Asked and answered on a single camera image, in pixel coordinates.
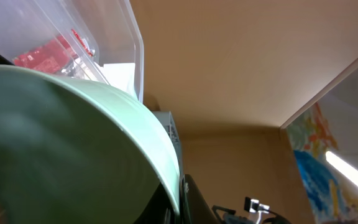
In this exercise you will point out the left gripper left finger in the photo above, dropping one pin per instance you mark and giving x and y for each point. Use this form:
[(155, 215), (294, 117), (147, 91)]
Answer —
[(159, 209)]

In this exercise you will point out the clear plastic storage bin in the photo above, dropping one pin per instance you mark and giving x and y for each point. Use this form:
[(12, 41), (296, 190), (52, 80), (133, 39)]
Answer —
[(110, 25)]

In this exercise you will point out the mint green bowl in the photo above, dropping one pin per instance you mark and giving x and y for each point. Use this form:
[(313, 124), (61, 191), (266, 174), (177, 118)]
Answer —
[(78, 151)]

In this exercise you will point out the red snack wrapper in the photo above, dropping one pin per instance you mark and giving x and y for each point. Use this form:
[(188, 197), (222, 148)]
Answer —
[(57, 56)]

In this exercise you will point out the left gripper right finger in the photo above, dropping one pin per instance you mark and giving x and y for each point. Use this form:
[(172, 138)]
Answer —
[(195, 208)]

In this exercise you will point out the white tissue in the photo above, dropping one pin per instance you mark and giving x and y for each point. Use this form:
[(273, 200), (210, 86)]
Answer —
[(120, 75)]

